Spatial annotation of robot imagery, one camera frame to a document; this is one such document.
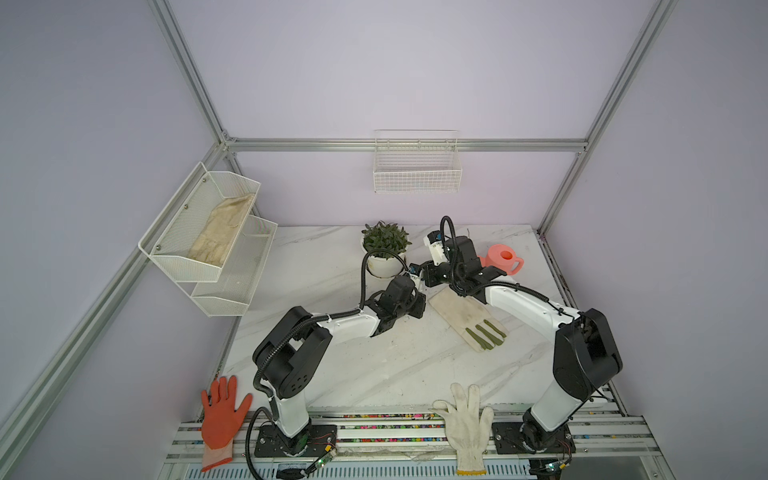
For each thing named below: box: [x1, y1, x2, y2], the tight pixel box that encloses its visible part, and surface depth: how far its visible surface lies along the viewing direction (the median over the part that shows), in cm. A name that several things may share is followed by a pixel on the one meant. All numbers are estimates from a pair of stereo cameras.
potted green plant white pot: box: [361, 220, 413, 279], surface depth 95 cm
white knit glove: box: [428, 383, 494, 476], surface depth 77 cm
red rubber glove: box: [201, 375, 253, 472], surface depth 78 cm
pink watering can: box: [478, 244, 525, 276], surface depth 100 cm
